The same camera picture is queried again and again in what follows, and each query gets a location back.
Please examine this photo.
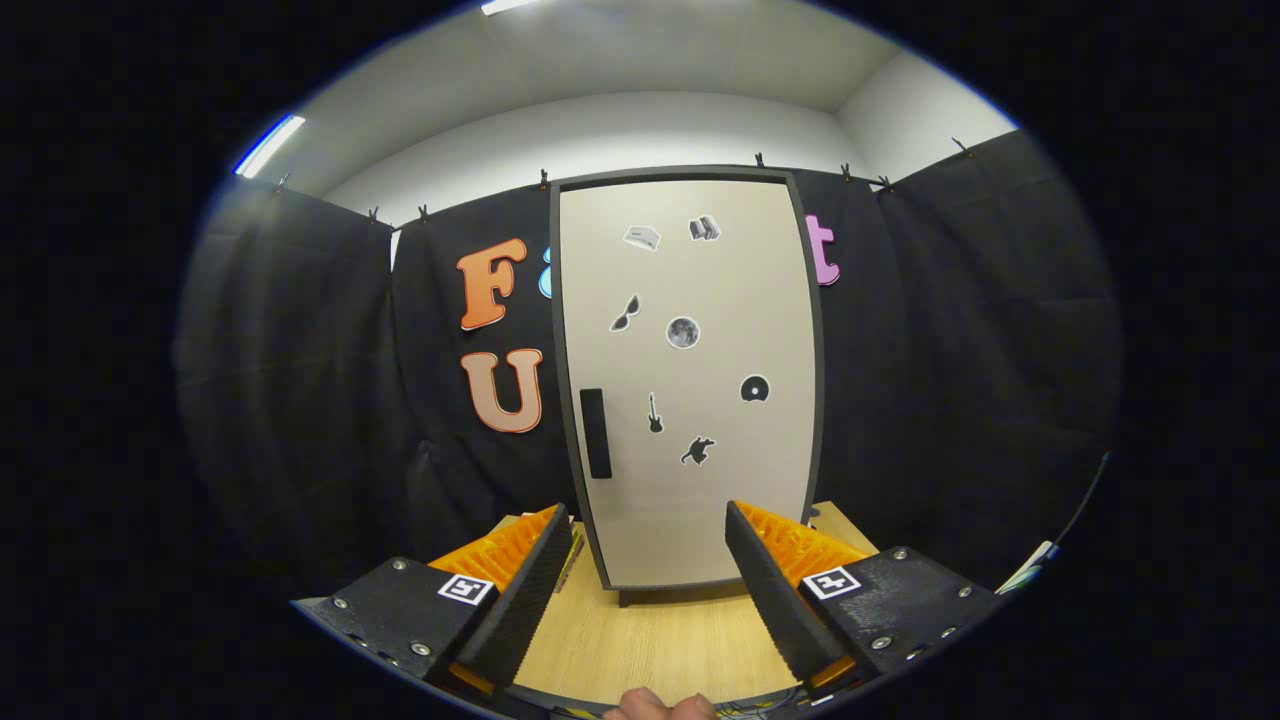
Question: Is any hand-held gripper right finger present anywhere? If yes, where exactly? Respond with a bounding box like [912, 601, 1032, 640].
[725, 500, 1001, 701]

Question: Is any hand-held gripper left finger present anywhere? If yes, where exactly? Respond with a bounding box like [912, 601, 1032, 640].
[297, 503, 576, 701]

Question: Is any black door handle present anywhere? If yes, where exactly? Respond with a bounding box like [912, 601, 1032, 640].
[579, 388, 613, 480]

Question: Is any beige shoe cabinet door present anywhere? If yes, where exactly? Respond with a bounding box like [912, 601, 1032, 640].
[558, 180, 819, 589]

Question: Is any grey shoe cabinet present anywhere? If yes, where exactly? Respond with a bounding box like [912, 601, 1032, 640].
[548, 165, 829, 609]

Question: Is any black backdrop cloth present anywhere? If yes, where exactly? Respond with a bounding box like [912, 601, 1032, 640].
[175, 128, 1126, 591]

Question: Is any white and grey cable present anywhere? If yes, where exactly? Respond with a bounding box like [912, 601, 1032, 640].
[995, 450, 1113, 596]

